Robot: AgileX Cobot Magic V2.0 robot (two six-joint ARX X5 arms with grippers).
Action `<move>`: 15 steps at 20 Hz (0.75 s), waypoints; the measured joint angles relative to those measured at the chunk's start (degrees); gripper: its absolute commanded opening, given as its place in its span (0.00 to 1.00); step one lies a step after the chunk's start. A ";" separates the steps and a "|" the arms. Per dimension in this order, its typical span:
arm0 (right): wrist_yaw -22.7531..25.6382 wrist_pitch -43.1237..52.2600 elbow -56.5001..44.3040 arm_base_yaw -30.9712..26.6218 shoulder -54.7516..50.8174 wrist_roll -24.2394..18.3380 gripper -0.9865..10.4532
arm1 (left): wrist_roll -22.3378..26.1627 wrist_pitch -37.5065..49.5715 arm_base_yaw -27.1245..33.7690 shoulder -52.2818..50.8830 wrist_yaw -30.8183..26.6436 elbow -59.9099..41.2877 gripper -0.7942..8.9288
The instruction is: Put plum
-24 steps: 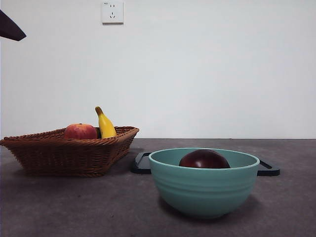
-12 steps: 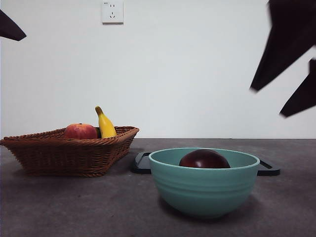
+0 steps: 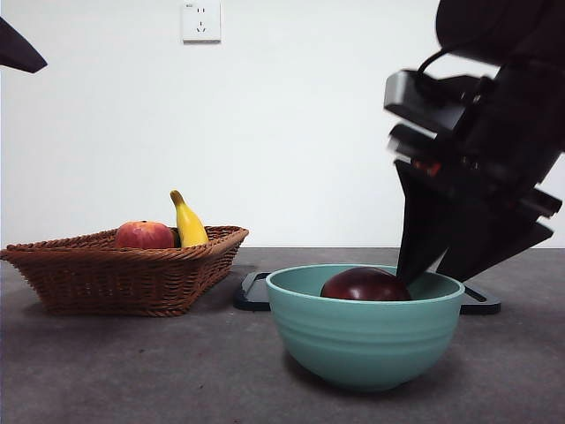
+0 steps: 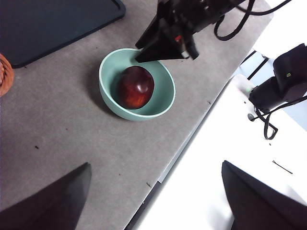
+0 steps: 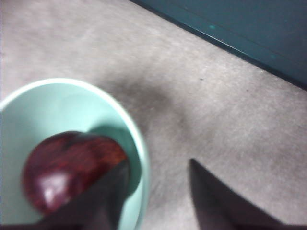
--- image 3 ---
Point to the brown wicker basket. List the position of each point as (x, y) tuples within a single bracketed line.
[(123, 278)]

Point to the yellow banana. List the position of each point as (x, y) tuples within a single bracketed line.
[(189, 225)]

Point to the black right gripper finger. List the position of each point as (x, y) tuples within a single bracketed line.
[(424, 221), (494, 247)]

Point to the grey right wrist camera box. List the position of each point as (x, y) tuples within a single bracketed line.
[(424, 101)]

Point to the white wall socket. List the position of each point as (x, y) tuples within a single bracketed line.
[(201, 22)]

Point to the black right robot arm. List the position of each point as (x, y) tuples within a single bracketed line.
[(507, 44)]

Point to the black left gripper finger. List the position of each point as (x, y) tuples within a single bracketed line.
[(17, 50)]

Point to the dark red plum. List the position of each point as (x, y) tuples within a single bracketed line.
[(366, 285)]

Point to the dark rectangular tray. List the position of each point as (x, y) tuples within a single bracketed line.
[(251, 300)]

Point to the red yellow apple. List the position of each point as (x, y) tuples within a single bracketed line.
[(145, 236)]

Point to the teal ribbed bowl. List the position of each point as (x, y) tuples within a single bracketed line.
[(366, 340)]

